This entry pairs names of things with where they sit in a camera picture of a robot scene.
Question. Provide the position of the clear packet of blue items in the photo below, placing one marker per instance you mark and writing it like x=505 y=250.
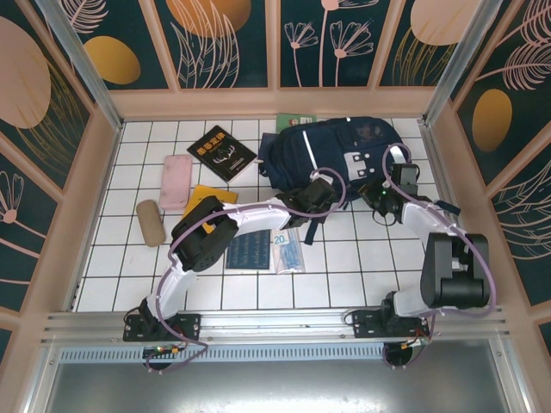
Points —
x=286 y=254

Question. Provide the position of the navy blue backpack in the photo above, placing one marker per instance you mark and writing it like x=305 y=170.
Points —
x=327 y=150

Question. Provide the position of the dark blue book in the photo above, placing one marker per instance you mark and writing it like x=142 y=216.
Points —
x=249 y=256

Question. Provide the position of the green book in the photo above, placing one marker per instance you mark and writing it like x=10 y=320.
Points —
x=292 y=119

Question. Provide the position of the yellow paperback book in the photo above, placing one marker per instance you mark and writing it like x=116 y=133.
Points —
x=215 y=194

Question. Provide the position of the black book yellow title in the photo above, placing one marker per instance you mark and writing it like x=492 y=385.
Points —
x=221 y=155

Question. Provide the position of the pink pencil case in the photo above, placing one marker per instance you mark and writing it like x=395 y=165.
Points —
x=175 y=183

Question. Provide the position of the tan glasses case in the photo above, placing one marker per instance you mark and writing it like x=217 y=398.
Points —
x=150 y=223

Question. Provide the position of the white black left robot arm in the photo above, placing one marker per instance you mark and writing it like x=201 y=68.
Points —
x=258 y=219

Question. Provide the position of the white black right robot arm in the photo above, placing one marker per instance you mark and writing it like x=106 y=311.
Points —
x=422 y=219

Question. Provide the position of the small circuit board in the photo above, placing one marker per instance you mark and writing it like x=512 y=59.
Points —
x=415 y=343
x=165 y=349

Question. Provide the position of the grey metal sheet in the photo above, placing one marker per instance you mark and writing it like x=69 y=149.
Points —
x=275 y=387

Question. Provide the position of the aluminium side rail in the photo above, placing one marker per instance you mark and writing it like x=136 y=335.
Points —
x=435 y=163

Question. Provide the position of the aluminium mounting rail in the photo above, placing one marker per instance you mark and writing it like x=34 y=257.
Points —
x=275 y=320

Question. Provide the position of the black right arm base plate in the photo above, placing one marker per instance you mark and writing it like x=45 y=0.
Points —
x=366 y=324

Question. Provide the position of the aluminium corner post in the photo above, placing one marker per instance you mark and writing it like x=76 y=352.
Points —
x=86 y=69
x=452 y=60

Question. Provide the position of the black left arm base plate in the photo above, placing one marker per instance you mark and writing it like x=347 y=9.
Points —
x=189 y=327

